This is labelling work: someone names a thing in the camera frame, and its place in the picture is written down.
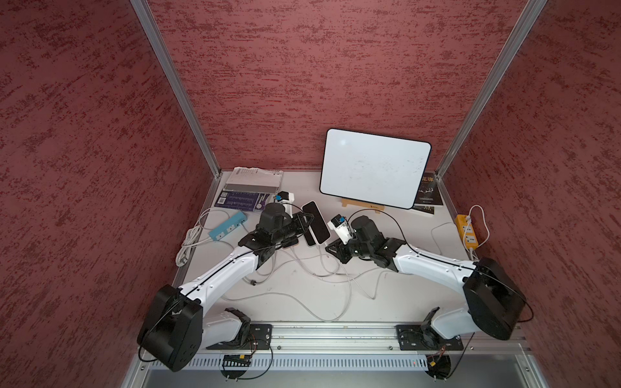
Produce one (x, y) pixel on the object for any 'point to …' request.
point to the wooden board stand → (378, 208)
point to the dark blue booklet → (242, 200)
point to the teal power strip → (218, 232)
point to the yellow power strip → (471, 239)
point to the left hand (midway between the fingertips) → (312, 220)
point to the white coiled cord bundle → (180, 258)
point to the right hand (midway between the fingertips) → (328, 251)
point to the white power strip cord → (468, 220)
